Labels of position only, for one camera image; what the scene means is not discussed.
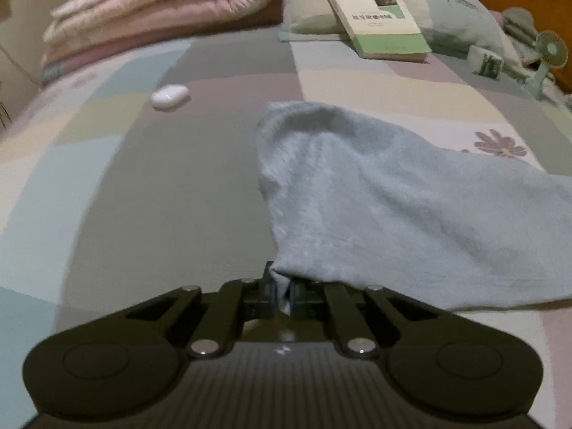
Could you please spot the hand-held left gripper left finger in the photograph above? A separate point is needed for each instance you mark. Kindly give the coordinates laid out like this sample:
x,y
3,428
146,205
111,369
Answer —
x,y
269,297

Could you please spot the light blue sweatpants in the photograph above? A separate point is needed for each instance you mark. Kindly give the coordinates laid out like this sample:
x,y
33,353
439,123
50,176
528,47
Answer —
x,y
380,210

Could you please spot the bed with patchwork sheet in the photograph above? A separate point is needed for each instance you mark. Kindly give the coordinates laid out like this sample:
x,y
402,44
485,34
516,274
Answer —
x,y
178,187

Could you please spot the white earbud case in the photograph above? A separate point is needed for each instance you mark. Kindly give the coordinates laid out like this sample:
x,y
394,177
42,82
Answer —
x,y
170,97

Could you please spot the green handheld fan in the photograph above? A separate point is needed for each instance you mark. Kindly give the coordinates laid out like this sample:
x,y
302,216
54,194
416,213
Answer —
x,y
552,47

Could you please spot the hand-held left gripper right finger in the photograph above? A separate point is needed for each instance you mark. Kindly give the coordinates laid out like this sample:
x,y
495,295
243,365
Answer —
x,y
292,300

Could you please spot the pink folded quilt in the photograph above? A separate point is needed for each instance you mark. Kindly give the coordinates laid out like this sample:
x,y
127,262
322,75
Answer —
x,y
156,9

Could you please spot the grey plush toy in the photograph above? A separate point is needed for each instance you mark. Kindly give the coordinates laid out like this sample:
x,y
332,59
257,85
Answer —
x,y
520,22

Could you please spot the green and white book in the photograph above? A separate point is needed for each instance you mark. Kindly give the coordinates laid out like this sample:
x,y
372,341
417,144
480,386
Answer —
x,y
380,22

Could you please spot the large striped pillow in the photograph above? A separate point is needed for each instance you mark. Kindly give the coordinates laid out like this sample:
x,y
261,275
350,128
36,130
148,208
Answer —
x,y
447,13

